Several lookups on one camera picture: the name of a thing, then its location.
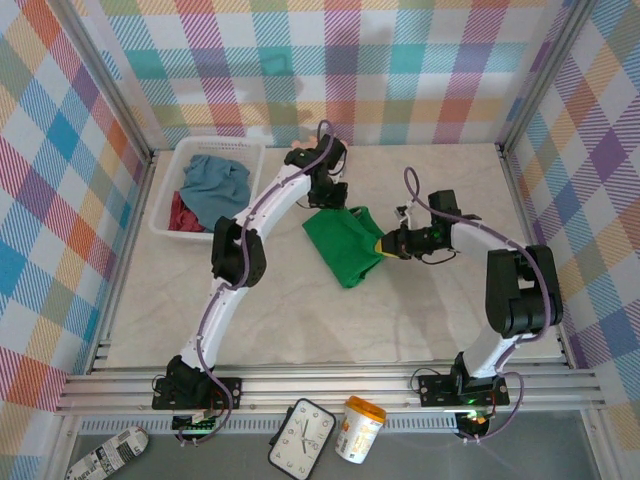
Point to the plush doll with striped hat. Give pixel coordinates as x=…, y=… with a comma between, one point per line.
x=306, y=142

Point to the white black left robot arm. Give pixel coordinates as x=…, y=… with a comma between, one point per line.
x=280, y=197

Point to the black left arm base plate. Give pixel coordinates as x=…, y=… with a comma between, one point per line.
x=230, y=392

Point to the aluminium front frame rail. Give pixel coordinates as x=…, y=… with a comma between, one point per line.
x=320, y=387

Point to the green tank top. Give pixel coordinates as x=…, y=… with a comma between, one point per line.
x=345, y=245

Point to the aluminium frame post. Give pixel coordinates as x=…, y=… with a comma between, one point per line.
x=545, y=75
x=100, y=75

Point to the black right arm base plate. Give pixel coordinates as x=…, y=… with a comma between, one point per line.
x=435, y=390

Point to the white cup with orange lid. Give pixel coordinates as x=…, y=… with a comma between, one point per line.
x=357, y=432

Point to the right controller board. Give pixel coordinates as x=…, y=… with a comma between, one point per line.
x=472, y=422

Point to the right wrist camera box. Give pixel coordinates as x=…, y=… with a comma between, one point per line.
x=405, y=214

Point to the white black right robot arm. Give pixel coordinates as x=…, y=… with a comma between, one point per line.
x=520, y=295

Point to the blue tank top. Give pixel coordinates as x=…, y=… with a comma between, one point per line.
x=215, y=190

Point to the aluminium side frame rail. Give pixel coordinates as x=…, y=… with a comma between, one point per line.
x=117, y=270
x=537, y=250

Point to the white plastic basket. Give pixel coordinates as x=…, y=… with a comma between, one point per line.
x=220, y=147

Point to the green left controller board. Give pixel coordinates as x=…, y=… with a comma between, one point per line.
x=197, y=425

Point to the newspaper print roll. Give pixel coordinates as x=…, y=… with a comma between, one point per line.
x=110, y=452

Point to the red tank top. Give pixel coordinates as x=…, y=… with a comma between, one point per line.
x=180, y=215

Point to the black white alarm clock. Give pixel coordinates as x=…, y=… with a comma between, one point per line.
x=302, y=437

